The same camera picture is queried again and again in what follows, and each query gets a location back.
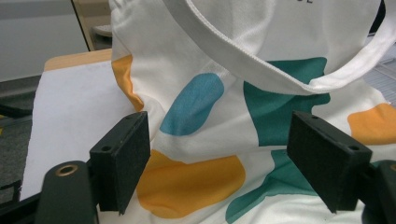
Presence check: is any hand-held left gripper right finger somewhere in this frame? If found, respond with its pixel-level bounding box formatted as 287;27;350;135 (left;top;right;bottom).
286;110;374;214

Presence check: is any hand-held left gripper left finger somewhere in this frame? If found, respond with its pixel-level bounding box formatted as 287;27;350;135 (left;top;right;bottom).
89;111;151;216

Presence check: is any white shirt with coloured blobs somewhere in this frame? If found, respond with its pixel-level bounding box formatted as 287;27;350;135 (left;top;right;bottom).
98;0;396;224

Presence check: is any white table mat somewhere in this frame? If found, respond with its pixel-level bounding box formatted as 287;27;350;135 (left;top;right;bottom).
20;60;138;202

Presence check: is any wooden table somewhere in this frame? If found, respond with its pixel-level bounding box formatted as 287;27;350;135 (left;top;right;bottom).
43;48;113;72

